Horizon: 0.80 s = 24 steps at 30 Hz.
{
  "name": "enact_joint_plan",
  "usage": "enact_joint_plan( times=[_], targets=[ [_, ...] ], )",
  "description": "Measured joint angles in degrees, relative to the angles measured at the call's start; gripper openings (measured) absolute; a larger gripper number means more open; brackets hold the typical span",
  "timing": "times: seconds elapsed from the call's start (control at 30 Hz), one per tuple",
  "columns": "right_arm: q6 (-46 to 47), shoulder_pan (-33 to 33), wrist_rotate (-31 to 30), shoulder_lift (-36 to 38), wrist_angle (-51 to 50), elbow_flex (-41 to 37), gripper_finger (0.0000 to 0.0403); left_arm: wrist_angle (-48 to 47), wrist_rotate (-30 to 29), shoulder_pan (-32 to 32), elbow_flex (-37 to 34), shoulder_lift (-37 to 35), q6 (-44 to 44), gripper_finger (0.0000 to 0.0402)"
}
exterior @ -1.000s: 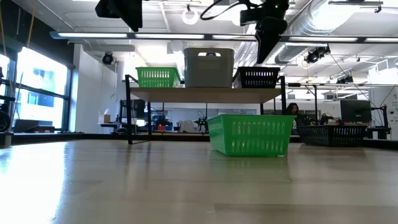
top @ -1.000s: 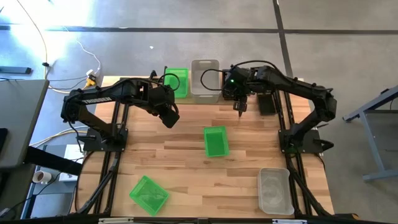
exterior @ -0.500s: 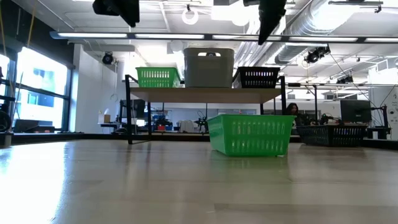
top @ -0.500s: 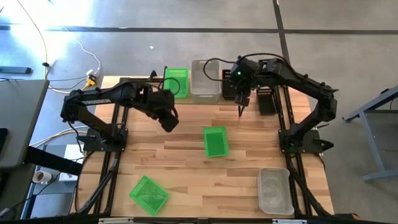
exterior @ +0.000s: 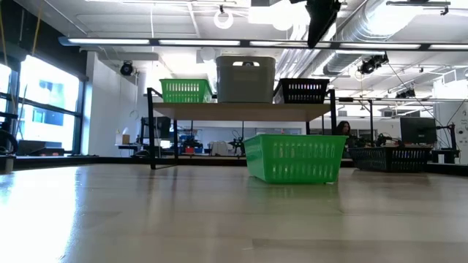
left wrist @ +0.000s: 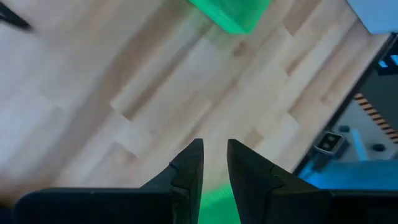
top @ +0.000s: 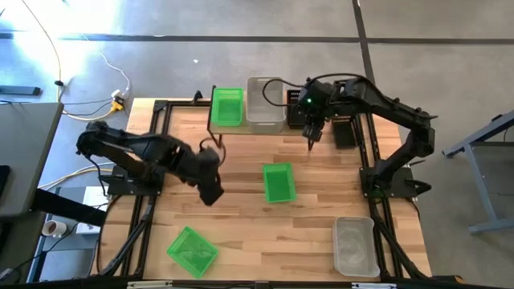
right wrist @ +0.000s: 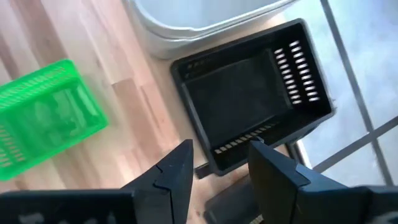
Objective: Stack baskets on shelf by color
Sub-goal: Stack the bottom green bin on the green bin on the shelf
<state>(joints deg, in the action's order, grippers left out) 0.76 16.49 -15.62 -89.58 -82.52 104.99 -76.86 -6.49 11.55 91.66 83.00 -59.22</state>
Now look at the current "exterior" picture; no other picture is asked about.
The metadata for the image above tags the black computer monitor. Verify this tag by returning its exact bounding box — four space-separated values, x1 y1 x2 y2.
399 116 439 145

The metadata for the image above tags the silver ventilation duct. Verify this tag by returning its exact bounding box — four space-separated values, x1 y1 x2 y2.
321 0 407 77

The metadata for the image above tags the person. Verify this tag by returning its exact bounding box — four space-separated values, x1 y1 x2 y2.
335 120 355 149

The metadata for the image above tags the white ring lamp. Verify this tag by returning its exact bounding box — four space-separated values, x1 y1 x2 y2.
213 8 235 31

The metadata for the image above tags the black wall-mounted camera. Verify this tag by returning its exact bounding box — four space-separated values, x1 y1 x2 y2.
119 60 135 77

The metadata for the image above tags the black low box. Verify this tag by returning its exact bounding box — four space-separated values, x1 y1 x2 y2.
16 140 66 157

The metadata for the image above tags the green slotted plastic basket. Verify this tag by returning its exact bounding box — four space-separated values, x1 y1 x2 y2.
159 77 214 104
243 133 349 185

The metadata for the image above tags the black ceiling track fixture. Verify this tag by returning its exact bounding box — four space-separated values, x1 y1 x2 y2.
385 0 452 17

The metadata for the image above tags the long ceiling light bar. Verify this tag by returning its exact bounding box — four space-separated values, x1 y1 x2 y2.
57 35 468 52

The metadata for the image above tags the black equipment stand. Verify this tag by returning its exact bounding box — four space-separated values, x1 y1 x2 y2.
431 123 462 165

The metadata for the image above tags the black aluminium rig frame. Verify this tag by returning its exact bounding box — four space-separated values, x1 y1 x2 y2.
0 155 468 177

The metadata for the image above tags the dark background monitor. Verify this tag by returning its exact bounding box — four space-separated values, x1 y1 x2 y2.
141 115 172 140

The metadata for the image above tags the wooden shelf with black frame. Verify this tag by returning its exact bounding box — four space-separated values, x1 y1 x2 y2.
146 86 337 171

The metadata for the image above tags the long yellow cable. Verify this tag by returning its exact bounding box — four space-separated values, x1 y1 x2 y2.
30 0 44 56

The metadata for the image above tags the black ceiling camera rig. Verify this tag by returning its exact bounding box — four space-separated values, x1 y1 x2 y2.
357 53 390 76

